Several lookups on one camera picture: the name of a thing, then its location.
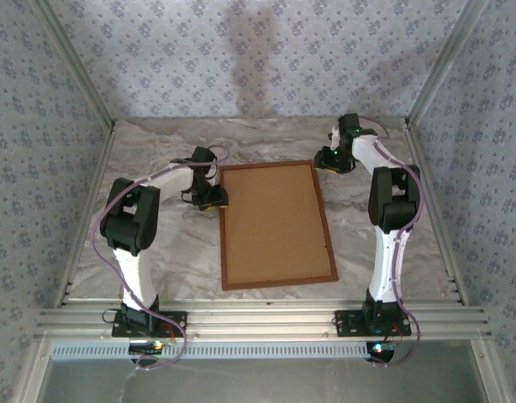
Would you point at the brown backing board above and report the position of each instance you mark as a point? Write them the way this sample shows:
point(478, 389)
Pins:
point(275, 222)

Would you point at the brown wooden picture frame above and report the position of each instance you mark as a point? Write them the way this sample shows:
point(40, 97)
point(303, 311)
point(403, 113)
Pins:
point(279, 282)

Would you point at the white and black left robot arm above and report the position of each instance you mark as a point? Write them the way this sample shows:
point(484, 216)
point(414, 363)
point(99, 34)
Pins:
point(130, 218)

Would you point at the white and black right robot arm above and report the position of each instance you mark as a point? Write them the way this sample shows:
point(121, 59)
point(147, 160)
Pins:
point(392, 201)

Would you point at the grey metal panel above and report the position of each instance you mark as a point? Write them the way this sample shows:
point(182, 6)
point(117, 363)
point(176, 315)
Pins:
point(262, 382)

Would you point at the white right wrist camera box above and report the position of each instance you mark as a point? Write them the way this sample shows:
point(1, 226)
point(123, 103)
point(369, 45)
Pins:
point(335, 138)

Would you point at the aluminium side rail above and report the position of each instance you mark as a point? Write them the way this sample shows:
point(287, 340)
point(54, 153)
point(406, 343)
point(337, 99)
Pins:
point(419, 159)
point(100, 168)

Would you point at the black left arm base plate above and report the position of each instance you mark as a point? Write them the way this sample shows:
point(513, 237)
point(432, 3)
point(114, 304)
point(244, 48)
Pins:
point(180, 319)

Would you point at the aluminium mounting rail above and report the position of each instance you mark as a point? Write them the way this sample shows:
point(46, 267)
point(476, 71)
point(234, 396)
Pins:
point(262, 323)

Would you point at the aluminium corner post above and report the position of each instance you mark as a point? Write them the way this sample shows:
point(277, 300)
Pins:
point(442, 63)
point(78, 63)

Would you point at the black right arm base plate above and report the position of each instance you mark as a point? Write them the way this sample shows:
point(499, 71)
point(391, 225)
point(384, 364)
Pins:
point(346, 323)

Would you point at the aluminium frame leg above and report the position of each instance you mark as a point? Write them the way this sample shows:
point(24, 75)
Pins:
point(35, 369)
point(487, 369)

